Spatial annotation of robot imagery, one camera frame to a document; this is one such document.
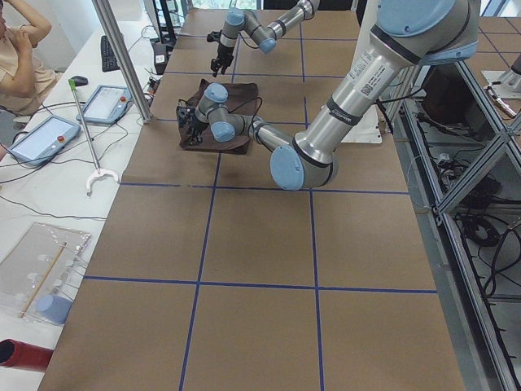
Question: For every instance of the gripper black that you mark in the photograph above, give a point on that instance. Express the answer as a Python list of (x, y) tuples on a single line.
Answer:
[(196, 128), (223, 52)]

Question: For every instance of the dark brown t-shirt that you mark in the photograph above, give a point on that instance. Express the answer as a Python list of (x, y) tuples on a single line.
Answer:
[(228, 109)]

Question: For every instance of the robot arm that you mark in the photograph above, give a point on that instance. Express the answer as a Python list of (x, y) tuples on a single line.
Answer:
[(239, 21), (404, 34)]

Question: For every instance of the far blue teach pendant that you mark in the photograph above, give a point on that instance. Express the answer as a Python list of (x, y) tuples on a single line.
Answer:
[(106, 105)]

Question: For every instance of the blue teach pendant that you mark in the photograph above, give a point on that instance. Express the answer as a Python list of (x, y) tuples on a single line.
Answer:
[(45, 141), (106, 105)]

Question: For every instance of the black keyboard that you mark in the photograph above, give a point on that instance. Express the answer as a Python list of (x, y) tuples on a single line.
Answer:
[(108, 58)]

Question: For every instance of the black computer mouse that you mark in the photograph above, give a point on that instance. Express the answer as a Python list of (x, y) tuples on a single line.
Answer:
[(80, 81)]

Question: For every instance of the near blue teach pendant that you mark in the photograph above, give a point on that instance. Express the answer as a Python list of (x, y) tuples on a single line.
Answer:
[(45, 141)]

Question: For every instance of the seated person beige shirt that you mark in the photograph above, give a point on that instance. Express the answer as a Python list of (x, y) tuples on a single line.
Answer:
[(25, 80)]

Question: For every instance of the wooden stick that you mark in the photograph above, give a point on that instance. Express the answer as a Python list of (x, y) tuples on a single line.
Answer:
[(42, 280)]

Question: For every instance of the clear plastic bag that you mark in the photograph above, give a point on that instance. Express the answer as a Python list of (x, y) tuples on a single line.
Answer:
[(24, 265)]

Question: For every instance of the pale blue cup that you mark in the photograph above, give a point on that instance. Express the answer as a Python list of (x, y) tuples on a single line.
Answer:
[(54, 308)]

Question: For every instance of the red cylinder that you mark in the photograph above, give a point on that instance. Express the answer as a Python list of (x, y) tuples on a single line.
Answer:
[(20, 355)]

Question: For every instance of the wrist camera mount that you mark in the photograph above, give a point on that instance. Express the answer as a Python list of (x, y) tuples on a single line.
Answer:
[(214, 36), (184, 115)]

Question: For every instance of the green handled reach grabber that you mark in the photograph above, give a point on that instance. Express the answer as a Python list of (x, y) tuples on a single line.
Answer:
[(99, 172)]

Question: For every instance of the aluminium frame post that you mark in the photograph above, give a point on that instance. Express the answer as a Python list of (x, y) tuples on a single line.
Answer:
[(115, 37)]

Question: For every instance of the white pedestal column base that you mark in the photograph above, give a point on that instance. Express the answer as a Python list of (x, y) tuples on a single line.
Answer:
[(362, 128)]

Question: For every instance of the aluminium side frame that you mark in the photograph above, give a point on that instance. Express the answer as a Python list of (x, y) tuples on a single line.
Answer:
[(462, 126)]

